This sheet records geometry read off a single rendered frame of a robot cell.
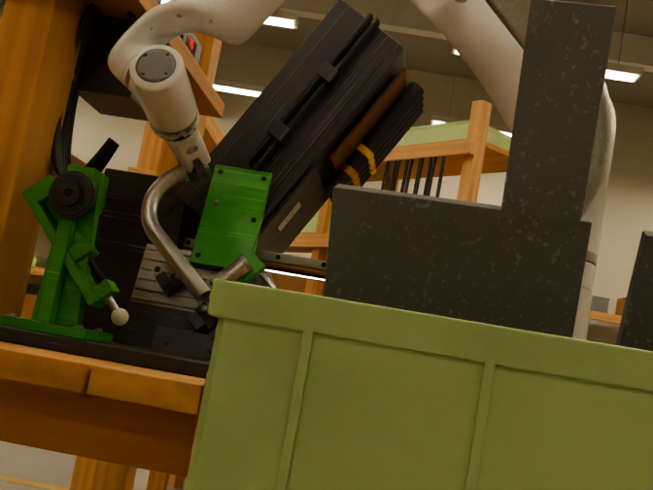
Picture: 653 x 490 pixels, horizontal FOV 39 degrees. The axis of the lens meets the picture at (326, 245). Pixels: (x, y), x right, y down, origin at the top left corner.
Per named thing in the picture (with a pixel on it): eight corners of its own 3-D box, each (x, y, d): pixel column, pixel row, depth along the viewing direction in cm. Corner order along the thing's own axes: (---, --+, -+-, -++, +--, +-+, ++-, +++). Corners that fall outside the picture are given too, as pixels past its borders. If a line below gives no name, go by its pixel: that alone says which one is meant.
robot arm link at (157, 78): (132, 108, 151) (168, 142, 148) (113, 61, 139) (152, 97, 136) (171, 77, 153) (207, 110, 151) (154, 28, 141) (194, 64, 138)
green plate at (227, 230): (253, 287, 177) (276, 191, 185) (248, 271, 169) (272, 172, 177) (196, 277, 178) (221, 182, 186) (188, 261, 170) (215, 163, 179)
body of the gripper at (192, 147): (208, 128, 152) (218, 161, 162) (179, 86, 155) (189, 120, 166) (169, 151, 150) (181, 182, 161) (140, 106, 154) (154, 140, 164)
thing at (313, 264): (353, 288, 197) (356, 273, 198) (348, 279, 181) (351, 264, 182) (179, 258, 202) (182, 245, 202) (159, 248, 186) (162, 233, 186)
